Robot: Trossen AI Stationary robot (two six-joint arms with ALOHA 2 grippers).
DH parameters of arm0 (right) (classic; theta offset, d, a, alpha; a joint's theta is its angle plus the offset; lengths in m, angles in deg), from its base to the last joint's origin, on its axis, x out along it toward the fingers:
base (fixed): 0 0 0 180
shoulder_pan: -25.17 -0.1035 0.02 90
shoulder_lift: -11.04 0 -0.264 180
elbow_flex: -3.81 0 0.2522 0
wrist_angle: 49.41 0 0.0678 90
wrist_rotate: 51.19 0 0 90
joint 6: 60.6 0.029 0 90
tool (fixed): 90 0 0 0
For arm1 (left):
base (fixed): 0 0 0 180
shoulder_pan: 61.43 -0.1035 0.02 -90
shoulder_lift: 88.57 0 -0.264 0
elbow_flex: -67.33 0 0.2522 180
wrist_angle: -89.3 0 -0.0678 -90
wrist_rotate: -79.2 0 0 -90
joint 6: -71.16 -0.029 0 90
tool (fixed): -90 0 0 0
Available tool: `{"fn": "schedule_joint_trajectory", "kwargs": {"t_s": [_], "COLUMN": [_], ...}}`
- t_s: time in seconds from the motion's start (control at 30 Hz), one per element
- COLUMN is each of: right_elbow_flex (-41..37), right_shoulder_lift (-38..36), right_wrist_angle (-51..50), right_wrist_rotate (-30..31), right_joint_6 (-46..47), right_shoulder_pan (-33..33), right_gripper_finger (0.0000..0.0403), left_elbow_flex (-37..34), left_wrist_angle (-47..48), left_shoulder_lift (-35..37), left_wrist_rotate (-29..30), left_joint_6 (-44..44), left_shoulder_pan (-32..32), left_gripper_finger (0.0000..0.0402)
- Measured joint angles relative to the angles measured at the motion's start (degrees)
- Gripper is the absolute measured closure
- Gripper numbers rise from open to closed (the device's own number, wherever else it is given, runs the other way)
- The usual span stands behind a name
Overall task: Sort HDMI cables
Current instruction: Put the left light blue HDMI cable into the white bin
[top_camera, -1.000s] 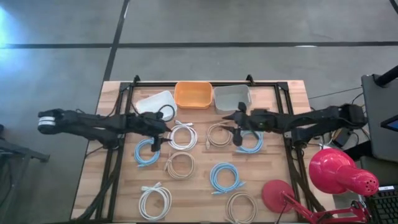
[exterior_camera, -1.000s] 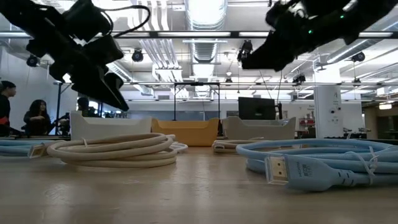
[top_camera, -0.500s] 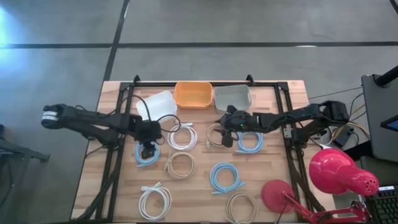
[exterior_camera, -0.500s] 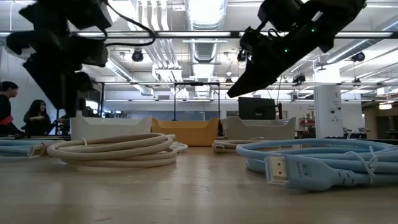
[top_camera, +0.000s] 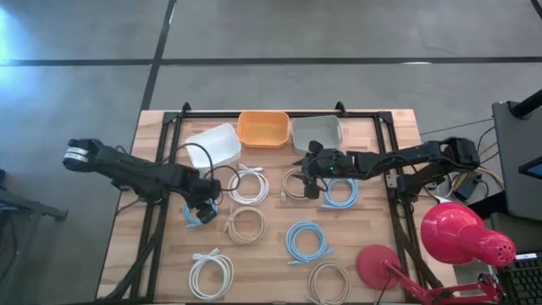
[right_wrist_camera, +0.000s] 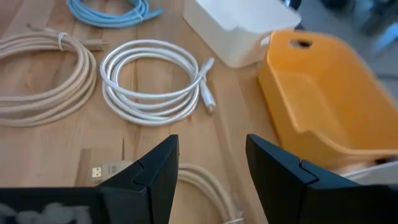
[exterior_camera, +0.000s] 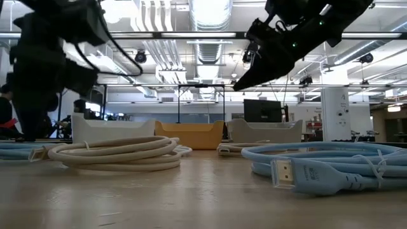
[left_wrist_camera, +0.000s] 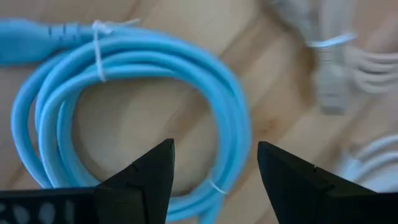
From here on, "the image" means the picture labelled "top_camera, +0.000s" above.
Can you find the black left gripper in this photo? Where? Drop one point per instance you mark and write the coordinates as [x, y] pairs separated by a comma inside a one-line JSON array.
[[205, 190]]

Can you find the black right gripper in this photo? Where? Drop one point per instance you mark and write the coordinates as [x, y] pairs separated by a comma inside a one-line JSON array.
[[328, 163]]

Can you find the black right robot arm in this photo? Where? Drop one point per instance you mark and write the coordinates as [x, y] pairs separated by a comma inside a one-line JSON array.
[[402, 159]]

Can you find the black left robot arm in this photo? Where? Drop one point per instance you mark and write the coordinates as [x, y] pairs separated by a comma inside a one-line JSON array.
[[127, 167]]

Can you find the grey plastic bin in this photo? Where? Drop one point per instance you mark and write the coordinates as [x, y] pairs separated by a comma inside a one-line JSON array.
[[315, 129]]

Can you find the orange plastic bin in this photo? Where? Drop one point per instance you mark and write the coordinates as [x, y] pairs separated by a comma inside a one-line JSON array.
[[262, 129]]

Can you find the white plastic bin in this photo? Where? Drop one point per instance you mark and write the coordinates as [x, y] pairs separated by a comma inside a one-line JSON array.
[[222, 140]]

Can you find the red desk lamp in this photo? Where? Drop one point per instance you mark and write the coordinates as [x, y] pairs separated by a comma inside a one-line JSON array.
[[453, 231]]

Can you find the black power adapter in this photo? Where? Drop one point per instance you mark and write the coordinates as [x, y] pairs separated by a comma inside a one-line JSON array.
[[466, 188]]

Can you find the black floor stand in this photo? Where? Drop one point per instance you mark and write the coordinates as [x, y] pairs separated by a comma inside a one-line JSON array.
[[38, 207]]

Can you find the grey cart top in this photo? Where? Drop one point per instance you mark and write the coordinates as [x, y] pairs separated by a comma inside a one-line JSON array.
[[514, 169]]

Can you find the tablet screen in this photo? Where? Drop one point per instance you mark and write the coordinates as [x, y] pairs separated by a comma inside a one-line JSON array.
[[534, 168]]

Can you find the black pole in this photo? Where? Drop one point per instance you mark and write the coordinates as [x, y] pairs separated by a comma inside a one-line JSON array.
[[527, 106]]

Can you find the black computer keyboard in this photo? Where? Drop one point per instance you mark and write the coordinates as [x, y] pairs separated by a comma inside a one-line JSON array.
[[525, 279]]

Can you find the black metal table frame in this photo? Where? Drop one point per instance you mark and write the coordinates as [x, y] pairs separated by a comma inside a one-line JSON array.
[[360, 114]]

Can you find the small metal bracket plate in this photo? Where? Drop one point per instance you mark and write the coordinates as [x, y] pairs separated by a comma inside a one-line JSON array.
[[391, 181]]

